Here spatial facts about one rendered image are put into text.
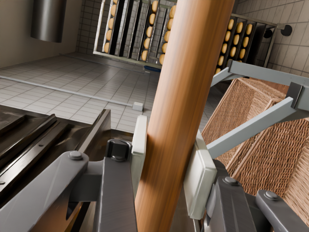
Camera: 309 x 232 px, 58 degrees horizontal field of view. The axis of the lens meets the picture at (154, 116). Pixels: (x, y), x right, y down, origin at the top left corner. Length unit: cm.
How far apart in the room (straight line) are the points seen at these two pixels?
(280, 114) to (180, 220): 66
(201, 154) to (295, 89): 42
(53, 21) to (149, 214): 309
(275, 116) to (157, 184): 41
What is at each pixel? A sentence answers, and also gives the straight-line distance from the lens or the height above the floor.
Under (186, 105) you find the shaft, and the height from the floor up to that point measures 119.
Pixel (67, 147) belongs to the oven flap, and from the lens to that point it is 148.
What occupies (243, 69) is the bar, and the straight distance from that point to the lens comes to 101.
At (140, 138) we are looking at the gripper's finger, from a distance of 15.
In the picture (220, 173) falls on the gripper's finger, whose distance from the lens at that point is 16.
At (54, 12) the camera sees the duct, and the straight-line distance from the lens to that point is 322.
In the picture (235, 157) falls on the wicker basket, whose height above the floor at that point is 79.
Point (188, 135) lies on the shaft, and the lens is 16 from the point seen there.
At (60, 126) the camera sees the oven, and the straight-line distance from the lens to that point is 172.
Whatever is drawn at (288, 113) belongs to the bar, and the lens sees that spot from 56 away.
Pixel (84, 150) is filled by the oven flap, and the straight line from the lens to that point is 111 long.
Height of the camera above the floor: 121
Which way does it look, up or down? 3 degrees down
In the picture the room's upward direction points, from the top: 78 degrees counter-clockwise
